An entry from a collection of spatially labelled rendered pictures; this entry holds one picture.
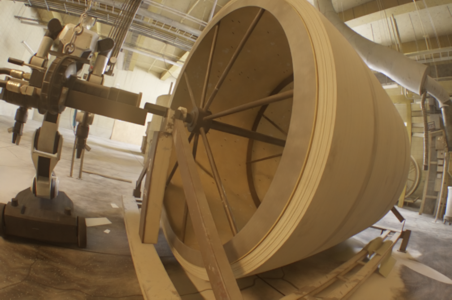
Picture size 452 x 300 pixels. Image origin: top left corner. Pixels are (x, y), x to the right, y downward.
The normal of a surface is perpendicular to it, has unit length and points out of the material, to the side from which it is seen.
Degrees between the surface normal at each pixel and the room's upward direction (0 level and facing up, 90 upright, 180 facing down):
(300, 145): 90
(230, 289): 36
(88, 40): 90
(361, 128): 91
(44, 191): 106
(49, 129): 66
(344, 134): 94
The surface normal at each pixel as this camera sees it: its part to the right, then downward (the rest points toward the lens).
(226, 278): 0.45, -0.80
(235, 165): 0.55, -0.32
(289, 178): -0.84, -0.22
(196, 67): 0.23, 0.70
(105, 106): 0.51, 0.00
